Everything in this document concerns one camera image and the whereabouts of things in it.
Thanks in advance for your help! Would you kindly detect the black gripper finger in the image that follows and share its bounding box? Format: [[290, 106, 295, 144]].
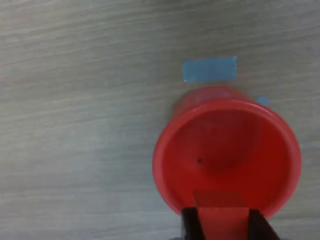
[[180, 207, 206, 240], [248, 209, 283, 240]]

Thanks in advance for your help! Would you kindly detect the red cube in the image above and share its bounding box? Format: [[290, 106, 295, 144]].
[[193, 189, 251, 240]]

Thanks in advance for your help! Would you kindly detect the red plastic cup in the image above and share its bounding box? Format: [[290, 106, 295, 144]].
[[152, 85, 302, 219]]

